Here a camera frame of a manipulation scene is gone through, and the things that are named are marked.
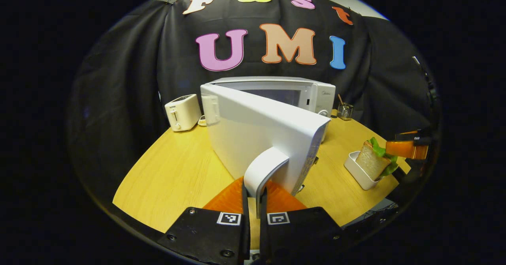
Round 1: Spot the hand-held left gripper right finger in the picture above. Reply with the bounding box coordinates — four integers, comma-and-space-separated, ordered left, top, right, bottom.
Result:
259, 179, 346, 265

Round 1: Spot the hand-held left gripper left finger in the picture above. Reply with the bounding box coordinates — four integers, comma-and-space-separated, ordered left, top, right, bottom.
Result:
157, 176, 251, 265

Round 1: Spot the sandwich with green lettuce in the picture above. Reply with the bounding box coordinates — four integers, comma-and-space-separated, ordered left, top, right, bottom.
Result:
355, 137, 399, 182

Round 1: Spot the white microwave oven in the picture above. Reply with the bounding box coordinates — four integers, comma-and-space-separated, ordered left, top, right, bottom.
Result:
200, 76, 336, 218

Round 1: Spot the white rectangular tray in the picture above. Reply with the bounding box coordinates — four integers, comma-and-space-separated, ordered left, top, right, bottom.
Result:
343, 150, 381, 191

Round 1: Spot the thin metal stand pole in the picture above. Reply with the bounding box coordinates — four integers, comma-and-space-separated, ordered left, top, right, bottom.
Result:
412, 56, 437, 100

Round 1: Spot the glass jar with sticks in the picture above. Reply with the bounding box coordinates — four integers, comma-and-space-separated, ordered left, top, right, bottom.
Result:
337, 94, 354, 120

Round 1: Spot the white toaster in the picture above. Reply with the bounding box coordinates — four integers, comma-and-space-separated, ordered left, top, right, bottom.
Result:
164, 94, 202, 132

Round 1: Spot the black backdrop cloth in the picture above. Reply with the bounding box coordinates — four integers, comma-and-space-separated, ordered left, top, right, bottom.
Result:
67, 0, 439, 202

